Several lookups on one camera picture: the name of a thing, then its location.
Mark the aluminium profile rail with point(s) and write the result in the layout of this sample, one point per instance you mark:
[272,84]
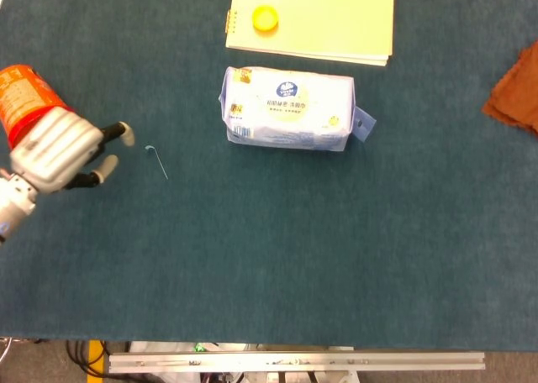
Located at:
[294,362]

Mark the teal felt table cover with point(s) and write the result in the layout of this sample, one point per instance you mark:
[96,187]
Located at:
[269,240]

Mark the pale yellow spiral notebook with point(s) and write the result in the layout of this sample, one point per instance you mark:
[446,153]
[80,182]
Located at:
[328,17]

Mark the yellow bottle cap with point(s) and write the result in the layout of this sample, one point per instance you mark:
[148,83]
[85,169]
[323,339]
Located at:
[265,18]

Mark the white facial tissue pack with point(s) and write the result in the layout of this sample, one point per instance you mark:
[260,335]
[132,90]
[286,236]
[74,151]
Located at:
[286,110]

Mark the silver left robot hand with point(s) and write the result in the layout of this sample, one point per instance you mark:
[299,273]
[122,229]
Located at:
[54,148]

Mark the brown folded cloth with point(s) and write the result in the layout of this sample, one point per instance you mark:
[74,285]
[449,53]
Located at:
[519,97]

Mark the orange red snack canister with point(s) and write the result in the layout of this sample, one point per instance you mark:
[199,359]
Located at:
[21,97]

